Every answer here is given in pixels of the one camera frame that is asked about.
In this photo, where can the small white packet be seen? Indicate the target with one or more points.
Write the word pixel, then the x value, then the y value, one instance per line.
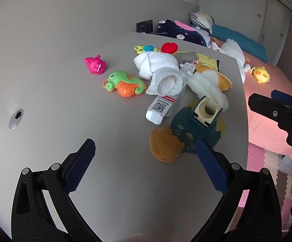
pixel 188 67

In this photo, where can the dark green tape dispenser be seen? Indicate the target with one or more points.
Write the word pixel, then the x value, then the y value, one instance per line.
pixel 183 128

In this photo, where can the red heart toy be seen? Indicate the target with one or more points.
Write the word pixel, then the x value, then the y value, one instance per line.
pixel 169 48

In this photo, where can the green orange seahorse toy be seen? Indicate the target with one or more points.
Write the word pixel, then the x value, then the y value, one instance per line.
pixel 125 87

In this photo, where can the bed with pink sheet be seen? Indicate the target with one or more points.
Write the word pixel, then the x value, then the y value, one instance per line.
pixel 266 131

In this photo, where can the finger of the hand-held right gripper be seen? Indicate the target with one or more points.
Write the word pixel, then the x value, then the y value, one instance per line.
pixel 266 107
pixel 284 97

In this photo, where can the pink fish toy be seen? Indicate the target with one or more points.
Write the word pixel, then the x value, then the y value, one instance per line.
pixel 95 65

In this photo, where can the brown plush toy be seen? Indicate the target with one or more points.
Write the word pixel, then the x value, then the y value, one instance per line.
pixel 163 143

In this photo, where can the pink cloth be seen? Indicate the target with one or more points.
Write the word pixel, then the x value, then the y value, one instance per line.
pixel 182 25

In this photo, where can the navy printed blanket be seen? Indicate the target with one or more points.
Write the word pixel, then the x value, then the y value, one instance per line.
pixel 181 34

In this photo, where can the grey card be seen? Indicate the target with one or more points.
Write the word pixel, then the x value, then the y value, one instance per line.
pixel 186 56

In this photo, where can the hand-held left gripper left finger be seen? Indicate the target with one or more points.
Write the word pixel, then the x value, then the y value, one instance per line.
pixel 80 166

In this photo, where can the yellow snack packet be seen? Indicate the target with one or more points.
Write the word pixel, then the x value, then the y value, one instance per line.
pixel 206 60

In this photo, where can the cream plastic tape holder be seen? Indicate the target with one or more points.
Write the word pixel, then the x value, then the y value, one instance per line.
pixel 201 111

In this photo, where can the silver desk grommet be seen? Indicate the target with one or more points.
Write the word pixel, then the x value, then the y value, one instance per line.
pixel 16 118

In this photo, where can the yellow duck toy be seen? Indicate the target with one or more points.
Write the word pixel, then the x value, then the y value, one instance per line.
pixel 260 74

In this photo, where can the white goose plush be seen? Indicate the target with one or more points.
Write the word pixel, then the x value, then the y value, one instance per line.
pixel 231 49

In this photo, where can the yellow white soft toy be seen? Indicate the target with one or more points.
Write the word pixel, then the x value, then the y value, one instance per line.
pixel 224 82

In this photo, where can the teal pillow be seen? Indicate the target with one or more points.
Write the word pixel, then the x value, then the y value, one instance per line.
pixel 236 39

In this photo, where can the white cotton stuffing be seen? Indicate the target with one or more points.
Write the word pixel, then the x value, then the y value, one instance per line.
pixel 203 85

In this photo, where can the grey white thermometer box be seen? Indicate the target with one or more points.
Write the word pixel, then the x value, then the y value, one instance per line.
pixel 161 105

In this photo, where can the checkered pillow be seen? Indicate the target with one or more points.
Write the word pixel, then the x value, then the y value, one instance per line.
pixel 201 19

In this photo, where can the black wall panel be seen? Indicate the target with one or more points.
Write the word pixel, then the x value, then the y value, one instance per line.
pixel 144 26

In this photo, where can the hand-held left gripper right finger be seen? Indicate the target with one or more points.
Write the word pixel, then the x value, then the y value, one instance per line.
pixel 211 166

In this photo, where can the pink beige foam floor mats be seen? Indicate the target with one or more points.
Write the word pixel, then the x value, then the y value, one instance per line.
pixel 259 156

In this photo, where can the white towel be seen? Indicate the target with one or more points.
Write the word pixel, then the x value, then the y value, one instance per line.
pixel 156 65

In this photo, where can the yellow blue plastic toy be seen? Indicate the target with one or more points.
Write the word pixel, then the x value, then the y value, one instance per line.
pixel 148 48

